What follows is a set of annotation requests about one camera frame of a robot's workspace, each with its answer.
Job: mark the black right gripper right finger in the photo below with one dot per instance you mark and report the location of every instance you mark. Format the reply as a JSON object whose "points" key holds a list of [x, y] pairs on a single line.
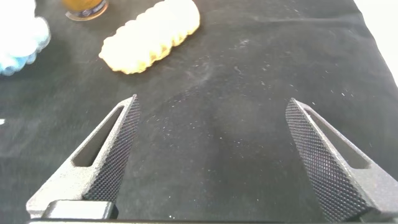
{"points": [[329, 168]]}

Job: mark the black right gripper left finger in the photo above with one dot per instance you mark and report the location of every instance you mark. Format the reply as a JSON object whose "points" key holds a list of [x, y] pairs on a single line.
{"points": [[102, 168]]}

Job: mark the ridged beige bread roll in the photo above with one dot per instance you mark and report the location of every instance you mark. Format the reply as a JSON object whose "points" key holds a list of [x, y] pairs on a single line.
{"points": [[149, 37]]}

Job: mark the light blue mesh bath pouf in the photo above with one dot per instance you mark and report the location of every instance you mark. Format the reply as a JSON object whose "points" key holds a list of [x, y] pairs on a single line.
{"points": [[18, 37]]}

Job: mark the gold energy drink can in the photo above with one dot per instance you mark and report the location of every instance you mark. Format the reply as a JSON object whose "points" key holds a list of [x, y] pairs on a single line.
{"points": [[85, 7]]}

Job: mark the black tablecloth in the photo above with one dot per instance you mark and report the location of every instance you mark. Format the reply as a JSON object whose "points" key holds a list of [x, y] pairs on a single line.
{"points": [[217, 140]]}

